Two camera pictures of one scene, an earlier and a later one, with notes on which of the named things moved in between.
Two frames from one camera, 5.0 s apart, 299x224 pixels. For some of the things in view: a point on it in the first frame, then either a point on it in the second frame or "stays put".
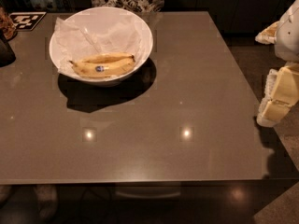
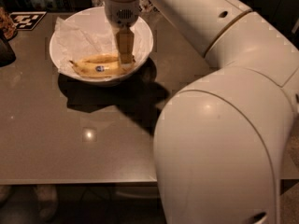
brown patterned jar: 7,28 stays put
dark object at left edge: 7,53 stays put
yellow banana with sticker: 102,69 stays put
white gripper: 288,36 to 121,13
